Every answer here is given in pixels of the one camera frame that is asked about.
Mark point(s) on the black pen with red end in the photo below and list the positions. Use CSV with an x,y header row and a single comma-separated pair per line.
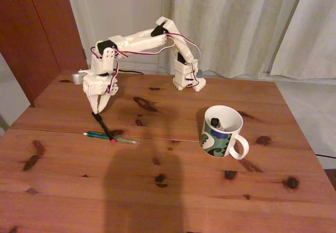
x,y
103,128

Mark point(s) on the green clear pen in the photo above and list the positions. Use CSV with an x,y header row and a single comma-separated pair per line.
x,y
94,134

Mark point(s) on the white marker with black cap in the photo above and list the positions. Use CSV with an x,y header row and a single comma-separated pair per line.
x,y
215,122

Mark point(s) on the brown wooden cabinet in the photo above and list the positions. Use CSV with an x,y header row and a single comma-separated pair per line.
x,y
39,33

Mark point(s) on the white mug with green pattern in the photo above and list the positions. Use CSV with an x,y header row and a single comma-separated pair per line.
x,y
215,143

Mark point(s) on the white curtain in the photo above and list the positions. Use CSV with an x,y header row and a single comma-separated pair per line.
x,y
236,20
315,33

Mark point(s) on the dark brown furniture piece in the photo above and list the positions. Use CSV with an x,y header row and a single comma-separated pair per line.
x,y
332,178

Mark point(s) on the silver camera box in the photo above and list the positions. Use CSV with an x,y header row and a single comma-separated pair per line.
x,y
77,78

